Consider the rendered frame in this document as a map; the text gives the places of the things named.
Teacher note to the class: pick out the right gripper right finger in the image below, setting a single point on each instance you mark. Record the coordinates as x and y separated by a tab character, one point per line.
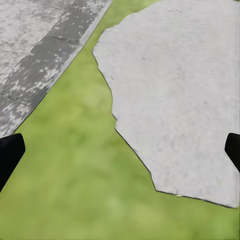
232	149

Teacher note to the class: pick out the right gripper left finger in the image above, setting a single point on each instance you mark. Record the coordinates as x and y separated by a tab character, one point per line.
12	148

